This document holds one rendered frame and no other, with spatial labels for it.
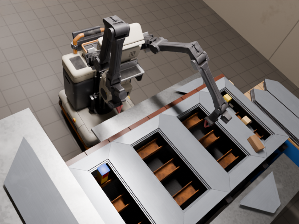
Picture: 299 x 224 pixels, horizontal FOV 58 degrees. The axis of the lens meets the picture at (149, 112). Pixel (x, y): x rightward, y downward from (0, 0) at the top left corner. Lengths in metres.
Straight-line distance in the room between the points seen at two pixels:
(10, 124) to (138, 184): 0.84
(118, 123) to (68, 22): 2.22
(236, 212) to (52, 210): 1.20
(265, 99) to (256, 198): 0.91
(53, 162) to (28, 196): 0.21
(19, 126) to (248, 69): 3.25
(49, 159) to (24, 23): 2.70
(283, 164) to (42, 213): 1.78
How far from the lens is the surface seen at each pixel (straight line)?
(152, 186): 1.79
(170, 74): 3.55
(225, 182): 1.97
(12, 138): 1.70
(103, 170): 1.74
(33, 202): 1.50
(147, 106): 2.29
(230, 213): 2.02
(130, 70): 2.02
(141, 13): 4.41
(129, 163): 1.82
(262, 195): 2.14
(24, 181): 1.55
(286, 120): 2.55
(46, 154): 1.62
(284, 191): 2.31
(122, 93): 1.65
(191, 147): 1.98
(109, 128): 2.12
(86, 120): 2.63
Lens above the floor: 2.49
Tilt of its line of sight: 53 degrees down
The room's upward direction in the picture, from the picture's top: 19 degrees clockwise
